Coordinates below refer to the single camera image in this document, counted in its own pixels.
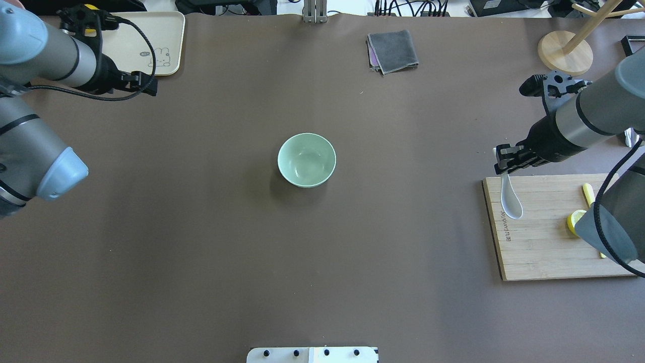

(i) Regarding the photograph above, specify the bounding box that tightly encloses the white ceramic spoon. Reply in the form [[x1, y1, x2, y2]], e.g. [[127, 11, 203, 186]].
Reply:
[[500, 172, 524, 220]]

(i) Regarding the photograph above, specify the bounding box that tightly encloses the cream tray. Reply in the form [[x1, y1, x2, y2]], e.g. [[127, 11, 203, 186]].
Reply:
[[102, 11, 186, 76]]

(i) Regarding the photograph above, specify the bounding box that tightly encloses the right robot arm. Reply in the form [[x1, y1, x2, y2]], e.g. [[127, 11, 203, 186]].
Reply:
[[494, 49, 644, 278]]

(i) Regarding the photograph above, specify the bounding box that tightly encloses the aluminium frame post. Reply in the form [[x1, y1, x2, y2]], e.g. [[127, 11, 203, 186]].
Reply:
[[302, 0, 329, 24]]

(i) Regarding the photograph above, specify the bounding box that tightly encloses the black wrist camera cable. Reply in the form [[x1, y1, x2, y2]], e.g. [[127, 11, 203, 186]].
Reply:
[[28, 15, 158, 102]]

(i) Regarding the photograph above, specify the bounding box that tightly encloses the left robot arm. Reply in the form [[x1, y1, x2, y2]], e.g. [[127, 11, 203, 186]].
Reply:
[[1, 2, 157, 218]]

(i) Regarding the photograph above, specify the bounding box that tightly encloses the light green bowl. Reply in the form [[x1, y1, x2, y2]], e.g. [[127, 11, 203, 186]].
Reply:
[[277, 133, 337, 189]]

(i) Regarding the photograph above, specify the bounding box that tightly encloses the lemon half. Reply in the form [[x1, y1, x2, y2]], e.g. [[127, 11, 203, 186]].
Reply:
[[566, 209, 587, 237]]

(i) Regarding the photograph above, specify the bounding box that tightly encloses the wooden cutting board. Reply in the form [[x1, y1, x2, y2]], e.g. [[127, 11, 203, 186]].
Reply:
[[482, 174, 630, 282]]

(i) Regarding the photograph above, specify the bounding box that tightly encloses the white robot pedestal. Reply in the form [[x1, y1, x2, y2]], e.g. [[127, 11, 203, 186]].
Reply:
[[246, 345, 379, 362]]

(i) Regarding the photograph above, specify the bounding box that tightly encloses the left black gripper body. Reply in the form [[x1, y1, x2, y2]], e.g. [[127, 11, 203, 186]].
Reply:
[[88, 54, 129, 96]]

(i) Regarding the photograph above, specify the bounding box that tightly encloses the wooden cup stand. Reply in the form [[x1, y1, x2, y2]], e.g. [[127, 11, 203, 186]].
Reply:
[[537, 1, 644, 76]]

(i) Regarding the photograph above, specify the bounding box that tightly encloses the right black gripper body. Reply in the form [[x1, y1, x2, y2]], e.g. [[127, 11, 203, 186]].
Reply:
[[517, 116, 587, 167]]

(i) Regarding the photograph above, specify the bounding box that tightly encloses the grey folded cloth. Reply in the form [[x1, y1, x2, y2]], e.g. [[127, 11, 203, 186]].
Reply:
[[366, 30, 419, 75]]

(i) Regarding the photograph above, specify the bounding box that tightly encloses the yellow plastic knife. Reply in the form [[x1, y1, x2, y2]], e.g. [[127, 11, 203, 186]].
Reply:
[[582, 183, 595, 208]]

